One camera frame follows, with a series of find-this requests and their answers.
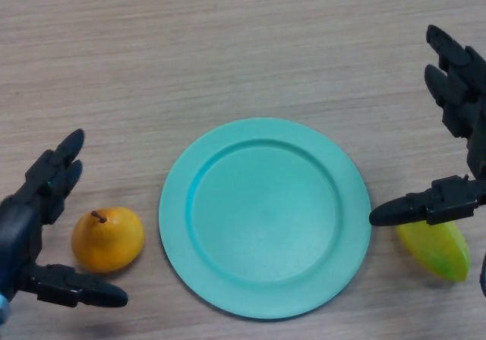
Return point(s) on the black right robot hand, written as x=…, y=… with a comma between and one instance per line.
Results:
x=452, y=199

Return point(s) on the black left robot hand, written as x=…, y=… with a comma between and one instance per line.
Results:
x=21, y=226

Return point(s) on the yellow pear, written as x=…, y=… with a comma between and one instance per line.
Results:
x=108, y=241

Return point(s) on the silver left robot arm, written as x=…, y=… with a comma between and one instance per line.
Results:
x=3, y=309

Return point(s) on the green round plate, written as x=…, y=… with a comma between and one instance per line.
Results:
x=266, y=218

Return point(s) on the yellow-green starfruit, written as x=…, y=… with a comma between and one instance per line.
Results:
x=440, y=250

